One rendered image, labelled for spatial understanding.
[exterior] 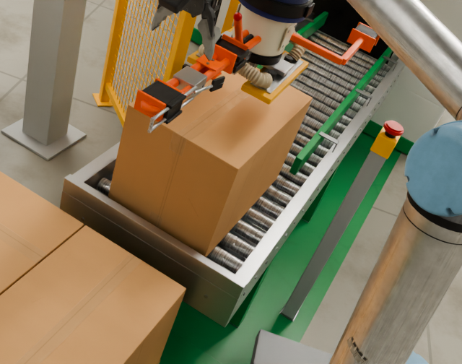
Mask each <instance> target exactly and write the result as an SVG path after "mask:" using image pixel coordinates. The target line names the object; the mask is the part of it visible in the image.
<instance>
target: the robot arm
mask: <svg viewBox="0 0 462 364"><path fill-rule="evenodd" d="M158 1H159V5H158V7H157V11H156V12H155V14H154V18H153V21H152V31H153V30H155V29H156V28H157V27H159V26H160V23H161V22H162V21H164V20H166V17H167V16H170V15H171V14H174V13H175V14H177V13H178V12H179V11H183V10H184V11H186V12H188V13H189V14H191V16H192V18H194V17H196V16H198V15H200V14H201V18H202V20H201V21H200V22H199V23H198V25H197V26H198V29H199V32H200V33H201V35H202V43H203V45H204V55H205V56H206V57H207V59H208V60H209V61H211V60H212V57H213V55H214V48H215V43H216V42H217V41H218V40H219V38H220V36H221V32H220V29H219V28H218V27H216V26H215V22H216V15H215V11H217V10H218V9H219V5H220V3H221V0H219V3H218V5H217V0H158ZM347 1H348V2H349V3H350V4H351V5H352V7H353V8H354V9H355V10H356V11H357V12H358V13H359V15H360V16H361V17H362V18H363V19H364V20H365V21H366V22H367V24H368V25H369V26H371V28H372V29H373V30H374V31H375V32H376V33H377V34H378V35H379V36H380V37H381V39H382V40H383V41H384V42H385V43H386V44H387V45H388V46H389V48H390V49H391V50H392V51H393V52H394V53H395V54H396V55H397V56H398V57H399V58H400V59H401V60H402V61H403V63H404V64H405V65H406V66H407V67H408V68H409V69H410V70H411V72H412V73H413V74H414V75H415V76H416V77H417V78H418V79H419V81H420V82H421V83H422V84H423V85H424V86H425V87H426V88H427V89H428V90H429V91H430V92H431V93H432V94H433V96H434V97H435V98H436V99H437V100H438V101H439V102H440V103H441V105H442V106H443V107H444V108H445V109H446V110H447V111H448V112H449V114H450V115H451V116H452V117H454V119H455V121H451V122H448V123H444V124H443V125H441V126H438V127H436V128H433V129H431V130H429V131H428V132H426V133H425V134H423V135H422V136H421V137H420V138H418V140H416V142H415V143H414V145H413V146H412V148H411V149H410V151H409V153H408V156H407V159H406V164H405V170H404V175H405V176H407V179H408V182H407V183H406V187H407V189H408V191H407V193H406V200H405V202H404V205H403V206H402V208H401V211H400V212H399V214H398V217H397V219H396V221H395V223H394V225H393V228H392V230H391V232H390V234H389V236H388V239H387V241H386V242H385V245H384V247H383V250H382V251H381V253H380V255H379V257H378V260H377V262H376V264H375V266H374V268H373V270H372V273H371V275H370V277H369V279H368V281H367V284H366V285H365V288H364V290H363V291H362V294H361V296H360V298H359V300H358V302H357V304H356V307H355V309H354V311H353V313H352V315H351V317H350V320H349V322H348V324H347V325H346V328H345V330H344V333H343V334H342V336H341V339H340V340H339V343H338V345H337V347H336V349H335V351H334V354H333V356H332V358H331V360H330V362H329V364H429V363H428V362H427V361H426V360H425V359H424V358H423V357H422V356H421V355H419V354H416V353H415V352H414V351H413V350H414V348H415V347H416V345H417V342H418V341H419V339H420V338H421V336H422V334H423V333H424V330H425V329H426V328H427V325H428V323H429V322H430V320H431V319H432V317H433V315H434V314H435V311H436V310H437V308H438V306H439V305H440V303H441V301H442V300H443V298H444V296H445V294H446V292H447V291H448V289H449V287H450V286H451V284H452V282H453V280H454V279H455V277H456V275H457V273H458V272H459V270H460V268H461V267H462V42H461V41H460V40H459V39H458V38H457V37H456V36H455V35H454V34H453V33H452V32H451V31H450V30H449V29H448V28H447V27H446V26H445V25H444V24H443V23H442V22H441V21H440V20H439V19H438V18H437V17H436V16H435V15H434V14H433V13H432V12H431V11H430V10H429V9H428V8H427V7H426V6H425V5H424V4H423V3H422V2H421V1H420V0H347Z"/></svg>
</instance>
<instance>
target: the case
mask: <svg viewBox="0 0 462 364"><path fill-rule="evenodd" d="M222 76H225V80H224V84H223V86H222V88H220V89H218V90H215V91H213V92H210V91H209V89H210V88H209V89H207V90H204V91H203V92H201V93H200V94H198V95H197V96H196V97H195V98H194V99H193V100H192V101H191V102H190V103H188V104H187V105H185V106H184V107H183V108H181V110H182V111H183V112H182V113H181V114H180V115H179V116H178V117H176V118H175V119H174V120H172V121H171V122H170V123H169V124H166V123H164V122H163V123H162V124H161V125H159V126H158V127H157V128H156V129H154V130H153V131H152V132H151V133H148V131H147V130H148V129H149V124H150V117H149V116H147V115H145V114H143V113H141V112H139V111H138V110H136V109H134V104H135V101H134V102H132V103H130V104H128V108H127V111H126V117H125V121H124V125H123V131H122V135H121V140H120V144H119V148H118V154H117V158H116V162H115V167H114V171H113V177H112V181H111V185H110V190H109V194H108V198H110V199H112V200H113V201H115V202H117V203H118V204H120V205H121V206H123V207H125V208H127V209H128V210H130V211H131V212H133V213H134V214H136V215H138V216H140V217H141V218H143V219H144V220H146V221H147V222H150V223H151V224H153V225H154V226H156V227H157V228H159V229H161V230H163V231H164V232H166V233H167V234H169V235H171V236H172V237H174V238H176V239H177V240H179V241H180V242H182V243H184V244H186V245H187V246H189V247H190V248H192V249H193V250H195V251H197V252H199V253H200V254H202V255H203V256H205V257H207V256H208V255H209V254H210V252H211V251H212V250H213V249H214V248H215V247H216V246H217V244H218V243H219V242H220V241H221V240H222V239H223V238H224V237H225V236H226V234H228V233H229V231H230V230H231V229H232V228H233V227H234V226H235V225H236V224H237V222H238V221H239V220H240V219H241V218H242V217H243V215H244V214H245V213H246V212H247V211H248V210H249V209H250V208H251V207H252V206H253V205H254V204H255V203H256V201H257V200H258V199H259V198H260V197H261V196H262V195H263V193H264V192H265V191H266V190H267V189H268V188H269V187H270V185H271V184H272V183H273V182H275V180H276V179H277V177H278V175H279V173H280V170H281V169H282V166H283V164H284V161H285V160H286V157H287V155H288V153H289V150H290V148H291V146H292V143H293V141H294V140H295V137H296V135H297V132H298V130H299V128H300V125H301V123H302V121H303V119H304V117H305V114H306V112H307V110H308V108H309V105H310V103H311V101H312V99H313V98H312V97H311V96H309V95H306V94H305V93H303V92H301V91H299V90H297V89H295V88H294V87H292V86H290V85H289V86H288V87H287V88H286V89H285V90H284V91H283V92H282V93H280V94H279V95H278V96H277V97H276V98H275V99H274V100H273V101H272V102H271V103H270V104H267V103H265V102H263V101H261V100H259V99H257V98H255V97H253V96H252V95H249V94H248V93H246V92H243V91H242V90H241V87H242V85H243V84H244V83H245V82H247V81H248V79H246V78H244V77H243V76H241V74H238V73H237V74H235V75H234V74H228V73H227V72H225V71H221V74H220V75H219V76H218V77H222ZM218 77H217V78H218Z"/></svg>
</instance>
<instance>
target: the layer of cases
mask: <svg viewBox="0 0 462 364"><path fill-rule="evenodd" d="M185 292H186V288H185V287H184V286H182V285H180V284H178V283H177V282H176V281H174V280H172V279H170V278H169V277H167V276H166V275H164V274H163V273H162V272H159V271H158V270H156V269H155V268H153V267H152V266H150V265H148V264H147V263H145V262H144V261H142V260H141V259H139V258H137V257H136V256H134V255H133V254H131V253H129V252H128V251H126V250H125V249H123V248H121V247H120V246H118V245H117V244H115V243H114V242H112V241H111V240H108V239H107V238H106V237H104V236H102V235H101V234H99V233H98V232H96V231H94V230H93V229H92V228H90V227H88V226H86V225H85V226H84V224H83V223H82V222H80V221H78V220H77V219H75V218H74V217H72V216H71V215H69V214H67V213H66V212H64V211H63V210H61V209H59V208H58V207H56V206H55V205H53V204H51V203H50V202H49V201H47V200H45V199H44V198H42V197H41V196H38V195H37V194H36V193H34V192H32V191H31V190H29V189H28V188H26V187H24V186H23V185H22V184H20V183H18V182H16V181H15V180H13V179H12V178H10V177H9V176H7V175H5V174H4V173H2V172H1V171H0V364H157V363H158V362H159V360H160V358H161V356H162V352H163V350H164V348H165V345H166V342H167V339H168V337H169V334H170V331H171V329H172V327H173V324H174V321H175V318H176V316H177V313H178V310H179V308H180V304H181V302H182V300H183V296H184V295H185Z"/></svg>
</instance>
